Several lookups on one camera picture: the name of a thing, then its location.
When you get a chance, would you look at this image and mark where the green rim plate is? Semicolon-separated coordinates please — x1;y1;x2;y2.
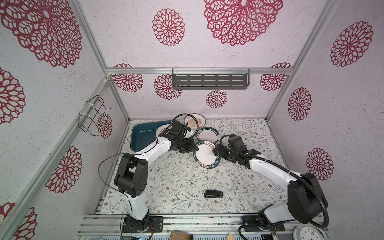
197;127;221;144
193;141;221;169

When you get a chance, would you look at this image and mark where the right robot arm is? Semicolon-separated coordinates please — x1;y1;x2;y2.
213;135;330;229

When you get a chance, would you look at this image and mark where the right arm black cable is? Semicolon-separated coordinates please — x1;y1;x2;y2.
219;134;330;240

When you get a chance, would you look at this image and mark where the black small device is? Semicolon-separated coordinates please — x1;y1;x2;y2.
204;190;224;199

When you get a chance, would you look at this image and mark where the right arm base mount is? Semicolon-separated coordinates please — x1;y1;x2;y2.
242;215;286;232

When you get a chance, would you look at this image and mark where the brown box front edge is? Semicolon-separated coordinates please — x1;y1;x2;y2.
170;231;194;240

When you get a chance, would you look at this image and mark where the grey wall shelf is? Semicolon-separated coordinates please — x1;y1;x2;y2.
171;69;250;90

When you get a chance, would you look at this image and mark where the white analog clock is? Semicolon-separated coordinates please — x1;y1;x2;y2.
293;226;327;240

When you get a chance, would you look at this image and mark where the orange sunburst plate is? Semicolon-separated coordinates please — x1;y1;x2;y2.
184;114;206;130

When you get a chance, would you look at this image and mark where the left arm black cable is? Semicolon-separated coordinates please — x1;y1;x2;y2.
97;113;200;240

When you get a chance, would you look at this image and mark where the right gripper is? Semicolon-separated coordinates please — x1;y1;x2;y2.
212;143;238;162

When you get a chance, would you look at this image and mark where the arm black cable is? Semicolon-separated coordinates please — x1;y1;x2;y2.
97;113;200;240
219;134;330;240

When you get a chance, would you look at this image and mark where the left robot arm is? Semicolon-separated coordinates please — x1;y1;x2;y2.
114;120;198;221

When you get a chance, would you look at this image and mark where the black wire wall rack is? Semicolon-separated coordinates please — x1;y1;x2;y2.
78;95;113;139

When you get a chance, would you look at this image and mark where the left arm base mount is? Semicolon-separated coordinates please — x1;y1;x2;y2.
122;216;164;233

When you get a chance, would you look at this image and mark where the white cloud emblem plate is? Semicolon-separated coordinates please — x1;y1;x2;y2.
156;124;170;142

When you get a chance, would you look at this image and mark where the teal plastic bin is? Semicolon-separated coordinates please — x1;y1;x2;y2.
131;121;171;152

